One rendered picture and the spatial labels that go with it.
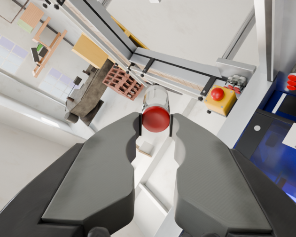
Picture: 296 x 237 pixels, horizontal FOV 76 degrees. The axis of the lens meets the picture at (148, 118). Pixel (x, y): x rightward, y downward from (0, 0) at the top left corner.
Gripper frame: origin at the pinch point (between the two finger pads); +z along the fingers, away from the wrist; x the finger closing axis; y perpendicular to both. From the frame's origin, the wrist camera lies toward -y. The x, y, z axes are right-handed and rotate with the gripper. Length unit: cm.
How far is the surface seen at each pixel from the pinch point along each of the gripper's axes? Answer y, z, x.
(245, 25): -3, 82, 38
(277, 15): -6.2, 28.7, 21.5
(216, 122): 182, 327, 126
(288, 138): 20.6, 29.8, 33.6
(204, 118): 186, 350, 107
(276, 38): -2.2, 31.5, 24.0
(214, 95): 15, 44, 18
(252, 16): -6, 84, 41
